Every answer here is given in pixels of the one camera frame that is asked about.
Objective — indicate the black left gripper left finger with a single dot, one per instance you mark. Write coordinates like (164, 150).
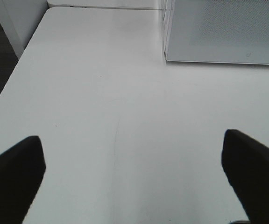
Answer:
(22, 168)

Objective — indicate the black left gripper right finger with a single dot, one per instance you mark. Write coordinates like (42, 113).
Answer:
(245, 162)

